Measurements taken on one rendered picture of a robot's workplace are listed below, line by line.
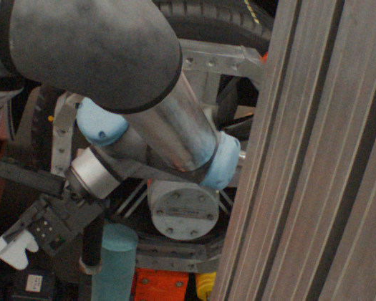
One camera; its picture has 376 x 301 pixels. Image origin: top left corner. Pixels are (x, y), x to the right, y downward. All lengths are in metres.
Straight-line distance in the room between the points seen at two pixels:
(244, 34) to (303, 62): 1.12
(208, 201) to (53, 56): 0.77
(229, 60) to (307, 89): 1.05
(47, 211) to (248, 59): 0.50
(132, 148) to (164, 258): 0.65
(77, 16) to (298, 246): 0.33
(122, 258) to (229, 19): 0.53
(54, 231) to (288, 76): 0.82
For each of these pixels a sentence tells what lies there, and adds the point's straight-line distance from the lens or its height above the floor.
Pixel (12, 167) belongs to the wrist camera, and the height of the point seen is 1.02.
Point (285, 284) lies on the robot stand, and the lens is 0.20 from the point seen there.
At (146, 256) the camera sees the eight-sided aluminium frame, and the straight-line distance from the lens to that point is 1.49.
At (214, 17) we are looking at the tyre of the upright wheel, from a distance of 1.31.
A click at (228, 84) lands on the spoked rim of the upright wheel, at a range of 1.39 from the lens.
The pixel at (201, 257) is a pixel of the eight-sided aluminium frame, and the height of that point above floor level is 0.62.
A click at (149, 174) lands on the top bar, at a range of 1.14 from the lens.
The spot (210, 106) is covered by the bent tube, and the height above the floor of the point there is 1.02.
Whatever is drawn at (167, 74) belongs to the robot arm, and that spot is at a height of 1.35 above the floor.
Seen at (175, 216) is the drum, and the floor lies 0.84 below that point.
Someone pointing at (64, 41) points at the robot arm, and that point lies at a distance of 0.49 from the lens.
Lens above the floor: 1.57
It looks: 30 degrees down
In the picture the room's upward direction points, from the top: 10 degrees clockwise
